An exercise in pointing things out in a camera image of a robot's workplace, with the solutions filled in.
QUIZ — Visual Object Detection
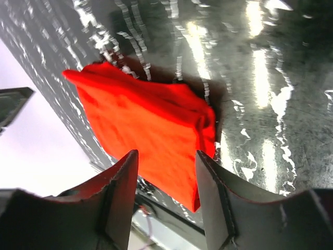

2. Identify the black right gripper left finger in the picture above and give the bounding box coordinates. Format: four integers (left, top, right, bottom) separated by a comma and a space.
1, 150, 138, 249

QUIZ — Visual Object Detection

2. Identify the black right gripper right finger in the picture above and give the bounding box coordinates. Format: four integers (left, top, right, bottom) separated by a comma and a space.
196, 151, 332, 249

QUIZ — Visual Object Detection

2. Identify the red t shirt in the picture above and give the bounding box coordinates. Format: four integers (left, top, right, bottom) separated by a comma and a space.
63, 62, 215, 212

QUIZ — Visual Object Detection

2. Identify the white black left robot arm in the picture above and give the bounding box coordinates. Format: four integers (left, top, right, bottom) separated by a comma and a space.
1, 87, 34, 134

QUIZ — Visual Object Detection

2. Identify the black marbled table mat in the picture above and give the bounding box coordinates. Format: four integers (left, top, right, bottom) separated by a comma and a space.
1, 1, 332, 196

